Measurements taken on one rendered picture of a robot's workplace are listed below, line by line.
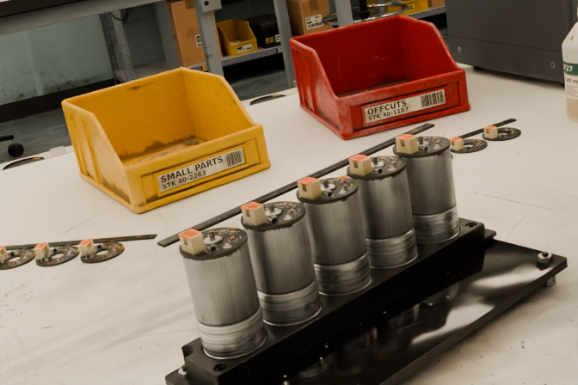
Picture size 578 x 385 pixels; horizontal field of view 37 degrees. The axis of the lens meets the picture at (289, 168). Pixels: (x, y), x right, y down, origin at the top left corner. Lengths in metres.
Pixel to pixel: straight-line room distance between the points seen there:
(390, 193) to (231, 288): 0.08
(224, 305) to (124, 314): 0.12
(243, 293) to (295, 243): 0.03
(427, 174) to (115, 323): 0.16
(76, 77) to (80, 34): 0.23
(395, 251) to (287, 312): 0.06
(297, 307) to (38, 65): 4.40
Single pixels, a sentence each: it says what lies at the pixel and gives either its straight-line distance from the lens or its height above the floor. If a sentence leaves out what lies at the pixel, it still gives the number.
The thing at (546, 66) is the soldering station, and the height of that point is 0.77.
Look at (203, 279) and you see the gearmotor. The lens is 0.31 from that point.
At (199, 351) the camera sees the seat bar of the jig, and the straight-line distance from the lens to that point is 0.33.
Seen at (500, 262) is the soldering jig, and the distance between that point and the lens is 0.38.
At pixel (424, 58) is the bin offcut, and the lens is 0.70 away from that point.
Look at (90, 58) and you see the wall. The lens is 4.73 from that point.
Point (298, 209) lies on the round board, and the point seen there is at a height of 0.81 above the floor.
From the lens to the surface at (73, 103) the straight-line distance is 0.64.
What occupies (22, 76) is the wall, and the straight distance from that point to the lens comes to 4.70.
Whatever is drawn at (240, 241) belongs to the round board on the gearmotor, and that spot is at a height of 0.81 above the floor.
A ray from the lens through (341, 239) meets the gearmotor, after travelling 0.34.
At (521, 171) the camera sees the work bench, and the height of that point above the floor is 0.75.
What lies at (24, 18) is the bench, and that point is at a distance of 2.61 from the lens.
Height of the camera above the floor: 0.93
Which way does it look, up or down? 18 degrees down
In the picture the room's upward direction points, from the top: 10 degrees counter-clockwise
